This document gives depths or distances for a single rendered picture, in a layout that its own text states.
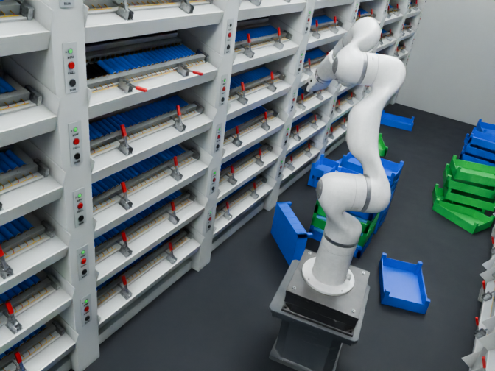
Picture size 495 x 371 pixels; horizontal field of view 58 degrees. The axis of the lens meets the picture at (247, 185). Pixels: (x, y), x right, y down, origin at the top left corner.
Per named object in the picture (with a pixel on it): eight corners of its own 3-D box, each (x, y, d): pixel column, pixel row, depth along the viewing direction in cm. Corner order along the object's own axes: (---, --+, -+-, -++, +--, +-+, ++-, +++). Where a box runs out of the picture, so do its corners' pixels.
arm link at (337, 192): (362, 249, 149) (384, 189, 136) (308, 244, 146) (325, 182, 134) (353, 227, 159) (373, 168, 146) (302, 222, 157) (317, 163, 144)
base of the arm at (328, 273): (357, 269, 168) (371, 230, 159) (349, 303, 153) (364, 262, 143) (308, 252, 173) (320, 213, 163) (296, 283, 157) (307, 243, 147)
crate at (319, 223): (374, 230, 249) (378, 218, 245) (362, 246, 233) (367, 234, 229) (324, 209, 261) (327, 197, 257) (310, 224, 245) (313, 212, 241)
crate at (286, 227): (290, 268, 223) (305, 266, 226) (297, 235, 213) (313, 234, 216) (270, 232, 248) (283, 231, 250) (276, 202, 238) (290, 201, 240)
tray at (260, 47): (295, 54, 222) (308, 28, 214) (227, 75, 175) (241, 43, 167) (263, 32, 227) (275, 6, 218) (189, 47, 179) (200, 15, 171)
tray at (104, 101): (213, 79, 168) (223, 57, 162) (85, 121, 121) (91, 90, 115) (174, 50, 172) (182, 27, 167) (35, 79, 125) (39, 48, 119)
